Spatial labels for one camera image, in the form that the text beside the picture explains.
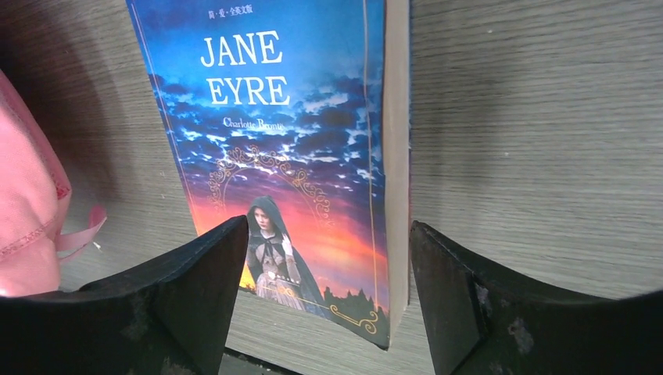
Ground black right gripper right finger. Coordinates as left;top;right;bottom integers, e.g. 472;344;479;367
409;221;662;374

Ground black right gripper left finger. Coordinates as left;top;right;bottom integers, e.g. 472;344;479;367
1;216;249;374

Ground pink student backpack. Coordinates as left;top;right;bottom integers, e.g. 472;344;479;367
1;75;107;297

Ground dark cover paperback book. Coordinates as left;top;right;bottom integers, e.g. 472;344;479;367
127;1;411;349

